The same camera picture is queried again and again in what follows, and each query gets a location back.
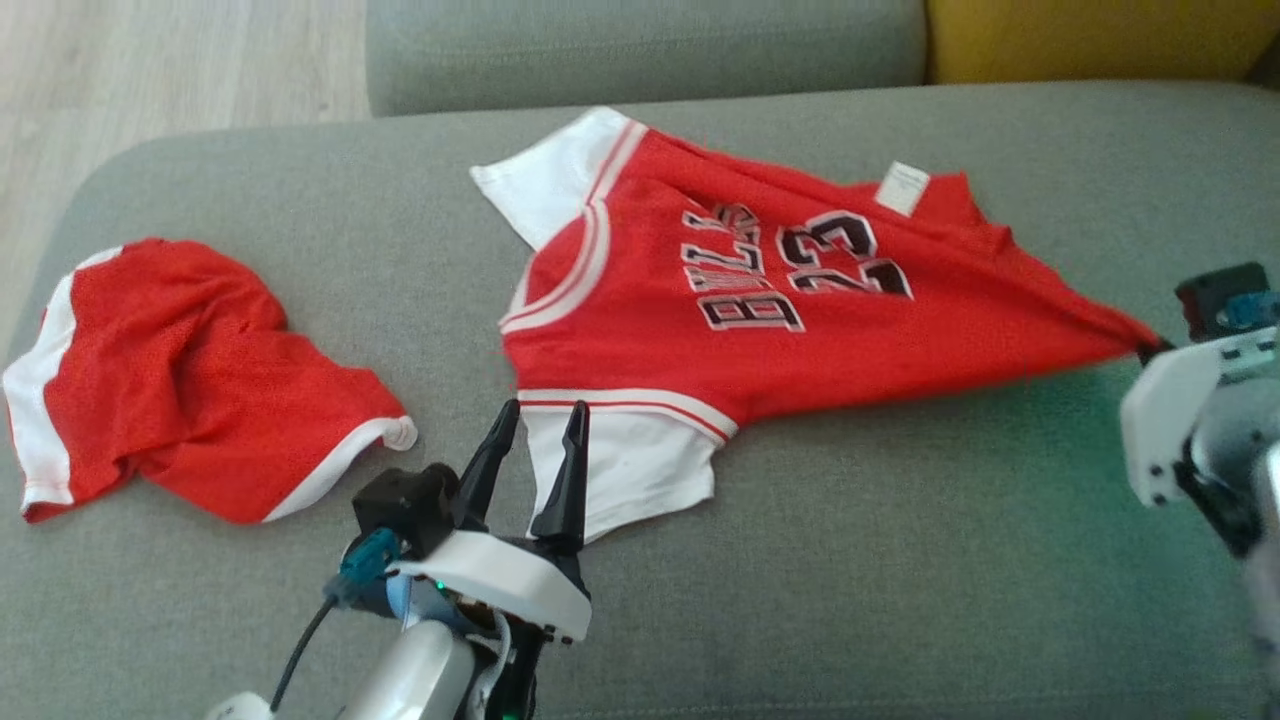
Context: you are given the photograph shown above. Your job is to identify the large grey sofa seat cushion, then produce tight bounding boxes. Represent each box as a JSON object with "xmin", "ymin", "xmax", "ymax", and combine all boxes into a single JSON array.
[{"xmin": 0, "ymin": 82, "xmax": 1280, "ymax": 720}]

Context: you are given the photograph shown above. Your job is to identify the grey sofa back cushion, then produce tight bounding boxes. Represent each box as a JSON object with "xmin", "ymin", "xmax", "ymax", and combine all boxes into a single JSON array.
[{"xmin": 365, "ymin": 0, "xmax": 929, "ymax": 118}]

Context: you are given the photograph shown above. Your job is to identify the red mesh shorts white trim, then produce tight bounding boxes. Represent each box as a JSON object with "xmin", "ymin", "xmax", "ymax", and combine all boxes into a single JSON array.
[{"xmin": 3, "ymin": 238, "xmax": 418, "ymax": 525}]

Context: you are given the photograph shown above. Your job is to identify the white paper cable tag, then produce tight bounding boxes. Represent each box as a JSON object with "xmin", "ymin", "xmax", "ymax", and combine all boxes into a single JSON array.
[{"xmin": 205, "ymin": 692, "xmax": 274, "ymax": 720}]

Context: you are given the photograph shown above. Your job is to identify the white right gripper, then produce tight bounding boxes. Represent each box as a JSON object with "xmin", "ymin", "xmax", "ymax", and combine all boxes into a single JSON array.
[{"xmin": 1120, "ymin": 325, "xmax": 1280, "ymax": 508}]

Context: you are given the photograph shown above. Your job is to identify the red Bulls jersey white sleeves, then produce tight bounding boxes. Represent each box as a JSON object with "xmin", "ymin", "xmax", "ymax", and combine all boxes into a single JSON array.
[{"xmin": 470, "ymin": 105, "xmax": 1166, "ymax": 546}]

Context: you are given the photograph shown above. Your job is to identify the black left cable teal plug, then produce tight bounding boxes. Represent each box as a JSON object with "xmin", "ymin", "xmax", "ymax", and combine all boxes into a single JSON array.
[{"xmin": 268, "ymin": 528, "xmax": 403, "ymax": 713}]

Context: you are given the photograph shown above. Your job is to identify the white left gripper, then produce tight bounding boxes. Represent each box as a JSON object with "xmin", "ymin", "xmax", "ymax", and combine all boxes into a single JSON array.
[{"xmin": 385, "ymin": 398, "xmax": 593, "ymax": 643}]

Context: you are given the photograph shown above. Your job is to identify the yellow sofa pillow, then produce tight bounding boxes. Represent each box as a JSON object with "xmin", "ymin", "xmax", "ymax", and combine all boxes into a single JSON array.
[{"xmin": 925, "ymin": 0, "xmax": 1280, "ymax": 85}]

